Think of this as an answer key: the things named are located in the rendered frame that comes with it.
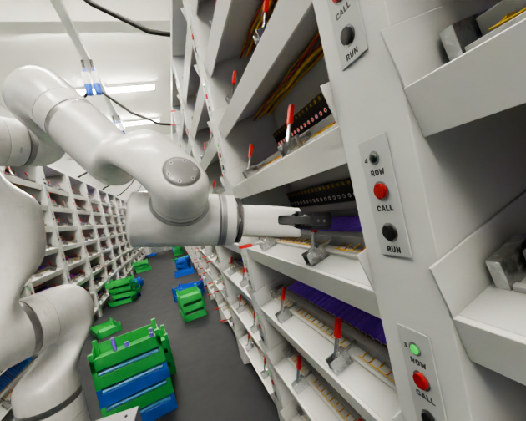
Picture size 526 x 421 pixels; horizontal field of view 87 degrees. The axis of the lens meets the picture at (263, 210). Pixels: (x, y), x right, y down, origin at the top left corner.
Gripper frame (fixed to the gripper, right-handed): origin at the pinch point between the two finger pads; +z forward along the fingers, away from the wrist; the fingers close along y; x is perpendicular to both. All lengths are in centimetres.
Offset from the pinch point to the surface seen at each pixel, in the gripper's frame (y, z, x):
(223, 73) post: -42, -10, 48
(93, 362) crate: -96, -57, -62
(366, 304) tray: 14.7, -1.1, -11.1
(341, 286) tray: 10.3, -1.9, -9.6
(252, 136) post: -43, 0, 28
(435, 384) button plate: 24.3, -0.8, -16.2
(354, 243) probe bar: 5.8, 3.7, -3.8
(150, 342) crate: -99, -34, -57
